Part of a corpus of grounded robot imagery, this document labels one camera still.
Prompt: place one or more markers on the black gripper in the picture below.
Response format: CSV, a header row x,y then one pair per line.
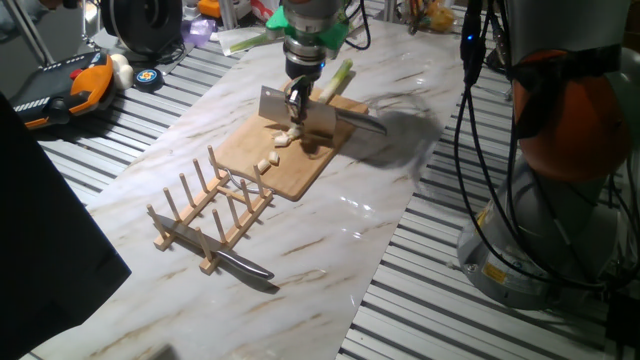
x,y
303,67

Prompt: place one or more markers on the steel cleaver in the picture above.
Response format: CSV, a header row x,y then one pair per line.
x,y
272,107

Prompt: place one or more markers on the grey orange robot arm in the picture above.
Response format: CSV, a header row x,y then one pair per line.
x,y
560,50

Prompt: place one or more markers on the bare person hand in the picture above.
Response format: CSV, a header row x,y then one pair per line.
x,y
52,4

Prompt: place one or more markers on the wooden cutting board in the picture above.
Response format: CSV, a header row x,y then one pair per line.
x,y
310,165

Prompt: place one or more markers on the loose green scallion stalk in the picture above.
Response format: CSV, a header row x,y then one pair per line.
x,y
250,42

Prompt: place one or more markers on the purple plastic piece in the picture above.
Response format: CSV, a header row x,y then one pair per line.
x,y
197,30

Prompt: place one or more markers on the wooden peg knife rack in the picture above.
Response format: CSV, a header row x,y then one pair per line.
x,y
235,227

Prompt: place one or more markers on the white marble pattern mat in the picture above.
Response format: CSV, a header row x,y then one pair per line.
x,y
325,260

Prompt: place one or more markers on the yellow snack bag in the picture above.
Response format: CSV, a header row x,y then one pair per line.
x,y
434,17

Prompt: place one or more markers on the pointed steel kitchen knife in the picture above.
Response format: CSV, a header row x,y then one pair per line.
x,y
240,262

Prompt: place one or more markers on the black round spool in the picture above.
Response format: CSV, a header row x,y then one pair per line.
x,y
145,22

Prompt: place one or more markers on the white rounded object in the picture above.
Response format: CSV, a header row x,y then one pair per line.
x,y
122,70

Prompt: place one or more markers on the black orange teach pendant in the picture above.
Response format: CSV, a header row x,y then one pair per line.
x,y
65,90

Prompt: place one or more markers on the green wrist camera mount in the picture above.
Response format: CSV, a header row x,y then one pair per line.
x,y
332,35

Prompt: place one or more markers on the upright aluminium post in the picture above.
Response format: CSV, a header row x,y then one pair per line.
x,y
30,31

